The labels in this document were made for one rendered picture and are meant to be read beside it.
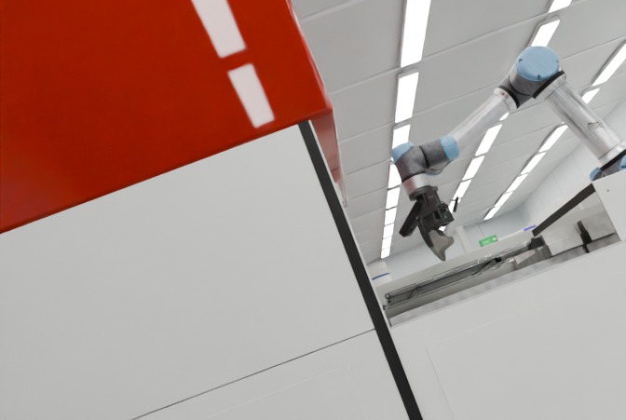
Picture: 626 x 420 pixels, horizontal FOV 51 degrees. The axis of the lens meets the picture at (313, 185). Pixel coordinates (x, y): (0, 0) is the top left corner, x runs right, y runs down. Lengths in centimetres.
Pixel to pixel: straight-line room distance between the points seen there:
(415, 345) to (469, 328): 11
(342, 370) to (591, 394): 51
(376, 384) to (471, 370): 27
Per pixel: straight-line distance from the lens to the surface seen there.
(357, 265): 116
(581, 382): 140
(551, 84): 206
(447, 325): 135
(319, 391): 115
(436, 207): 189
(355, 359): 115
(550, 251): 166
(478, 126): 213
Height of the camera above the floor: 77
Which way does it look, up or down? 16 degrees up
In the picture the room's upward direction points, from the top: 21 degrees counter-clockwise
